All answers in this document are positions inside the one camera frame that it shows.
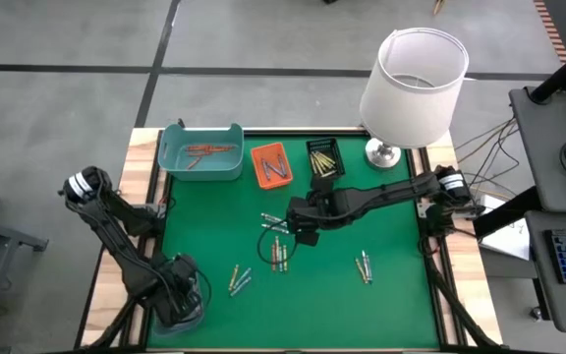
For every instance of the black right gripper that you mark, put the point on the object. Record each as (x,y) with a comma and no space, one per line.
(315,214)

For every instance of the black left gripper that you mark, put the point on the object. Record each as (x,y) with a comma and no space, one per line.
(177,300)

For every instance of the teal plastic bin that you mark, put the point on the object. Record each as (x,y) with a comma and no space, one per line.
(192,322)
(224,164)

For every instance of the small crayons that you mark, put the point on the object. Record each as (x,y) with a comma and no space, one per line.
(328,173)

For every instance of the crayons edge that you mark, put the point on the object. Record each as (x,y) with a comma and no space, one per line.
(314,162)

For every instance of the red crayon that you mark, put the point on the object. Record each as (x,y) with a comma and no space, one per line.
(273,255)
(224,147)

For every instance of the orange-red crayon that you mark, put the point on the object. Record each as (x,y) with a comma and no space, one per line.
(194,162)

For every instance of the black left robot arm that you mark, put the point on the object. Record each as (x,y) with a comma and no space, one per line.
(116,236)

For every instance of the crayons pair lower right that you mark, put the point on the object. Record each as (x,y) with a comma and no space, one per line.
(360,270)

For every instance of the large yellow crayon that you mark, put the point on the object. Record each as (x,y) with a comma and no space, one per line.
(234,277)

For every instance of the orange mesh basket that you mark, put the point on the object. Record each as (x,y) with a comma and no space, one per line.
(259,155)

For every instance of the black mesh basket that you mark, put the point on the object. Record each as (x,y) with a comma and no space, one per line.
(324,145)

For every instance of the silver table lamp white shade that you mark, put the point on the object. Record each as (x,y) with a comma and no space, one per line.
(411,113)

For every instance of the black stand beam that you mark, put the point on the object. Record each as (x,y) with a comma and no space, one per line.
(509,211)

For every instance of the white paper sheet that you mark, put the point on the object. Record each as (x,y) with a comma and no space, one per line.
(509,241)

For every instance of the grey side desk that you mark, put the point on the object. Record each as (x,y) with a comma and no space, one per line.
(543,147)
(543,295)

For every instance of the black stand pole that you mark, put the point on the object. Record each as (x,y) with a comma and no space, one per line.
(563,74)

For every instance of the orange striped floor tape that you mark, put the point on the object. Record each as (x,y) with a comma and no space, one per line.
(550,29)

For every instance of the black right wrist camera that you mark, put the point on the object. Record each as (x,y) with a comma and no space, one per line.
(307,238)

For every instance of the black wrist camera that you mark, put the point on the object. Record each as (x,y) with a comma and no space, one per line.
(307,238)
(183,265)

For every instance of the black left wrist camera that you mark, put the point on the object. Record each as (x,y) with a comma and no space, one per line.
(183,265)

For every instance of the black frame strut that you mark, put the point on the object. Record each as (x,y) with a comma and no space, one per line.
(460,310)
(116,324)

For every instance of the black table frame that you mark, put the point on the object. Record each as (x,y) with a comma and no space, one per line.
(302,132)

